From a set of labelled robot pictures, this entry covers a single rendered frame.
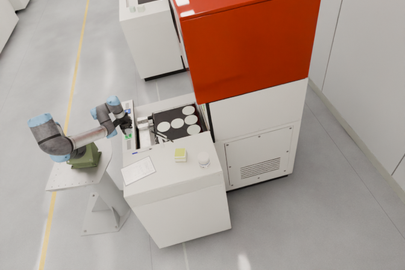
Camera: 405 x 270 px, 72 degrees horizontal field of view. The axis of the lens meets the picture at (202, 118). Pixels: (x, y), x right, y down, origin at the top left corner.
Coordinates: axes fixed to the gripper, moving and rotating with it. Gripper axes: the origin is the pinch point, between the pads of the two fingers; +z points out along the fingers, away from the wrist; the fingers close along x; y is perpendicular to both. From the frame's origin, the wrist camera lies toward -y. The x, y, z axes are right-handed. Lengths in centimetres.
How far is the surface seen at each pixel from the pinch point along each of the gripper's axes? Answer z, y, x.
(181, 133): 7.5, 38.4, -5.3
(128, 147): 1.8, 0.1, -10.6
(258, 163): 57, 95, -16
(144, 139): 9.4, 10.4, -0.1
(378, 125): 55, 207, -12
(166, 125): 7.4, 28.9, 6.3
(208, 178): 5, 49, -50
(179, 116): 7.4, 40.5, 12.9
